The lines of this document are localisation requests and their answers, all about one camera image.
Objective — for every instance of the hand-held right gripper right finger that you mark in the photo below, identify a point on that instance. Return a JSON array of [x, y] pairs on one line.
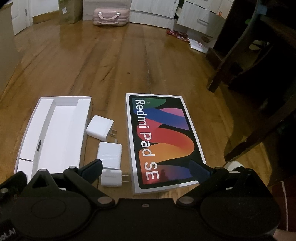
[[200, 171]]

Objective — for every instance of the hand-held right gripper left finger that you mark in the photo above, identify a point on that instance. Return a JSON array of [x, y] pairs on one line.
[[91, 170]]

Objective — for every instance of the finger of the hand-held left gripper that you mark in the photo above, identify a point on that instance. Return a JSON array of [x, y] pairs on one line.
[[13, 183]]

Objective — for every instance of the small white charger plug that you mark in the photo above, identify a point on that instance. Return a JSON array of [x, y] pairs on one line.
[[111, 178]]

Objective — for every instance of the white power bank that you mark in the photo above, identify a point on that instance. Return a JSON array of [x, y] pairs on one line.
[[109, 155]]

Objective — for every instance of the large white charger with prongs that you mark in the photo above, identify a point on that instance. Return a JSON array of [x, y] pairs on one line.
[[98, 127]]

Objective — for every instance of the colourful tablet box lid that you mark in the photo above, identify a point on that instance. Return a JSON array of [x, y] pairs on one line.
[[161, 143]]

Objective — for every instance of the white box tray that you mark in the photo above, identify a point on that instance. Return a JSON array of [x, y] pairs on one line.
[[57, 129]]

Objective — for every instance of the white tape roll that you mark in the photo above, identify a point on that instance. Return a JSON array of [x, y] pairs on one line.
[[234, 166]]

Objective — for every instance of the white paper sheet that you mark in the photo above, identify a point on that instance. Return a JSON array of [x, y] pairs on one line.
[[200, 45]]

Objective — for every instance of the pink suitcase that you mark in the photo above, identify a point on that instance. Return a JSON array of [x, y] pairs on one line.
[[111, 16]]

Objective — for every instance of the brown cardboard box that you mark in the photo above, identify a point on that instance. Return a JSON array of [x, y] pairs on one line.
[[69, 12]]

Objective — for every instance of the white drawer cabinet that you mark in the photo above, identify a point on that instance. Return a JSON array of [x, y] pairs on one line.
[[157, 11]]

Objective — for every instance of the white door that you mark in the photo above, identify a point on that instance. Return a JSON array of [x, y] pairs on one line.
[[20, 16]]

